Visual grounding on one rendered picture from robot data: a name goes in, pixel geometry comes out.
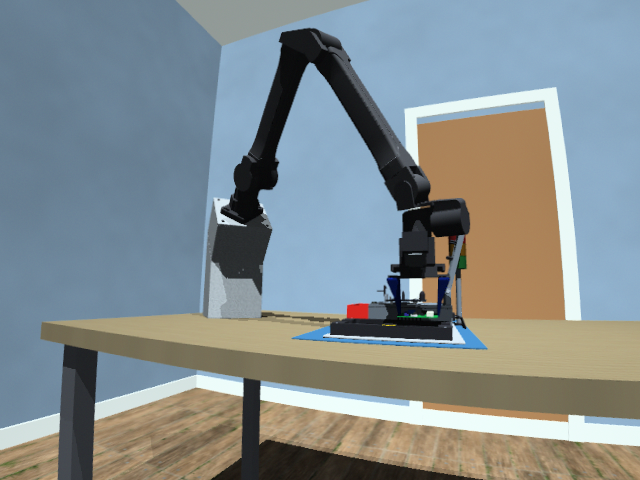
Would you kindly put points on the green circuit board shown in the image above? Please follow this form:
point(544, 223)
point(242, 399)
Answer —
point(413, 314)

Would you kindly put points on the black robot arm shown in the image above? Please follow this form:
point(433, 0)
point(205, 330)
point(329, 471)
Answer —
point(448, 217)

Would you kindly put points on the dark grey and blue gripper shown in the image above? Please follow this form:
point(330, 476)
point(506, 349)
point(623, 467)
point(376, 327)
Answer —
point(429, 271)

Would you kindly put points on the red bin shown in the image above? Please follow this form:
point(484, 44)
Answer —
point(358, 310)

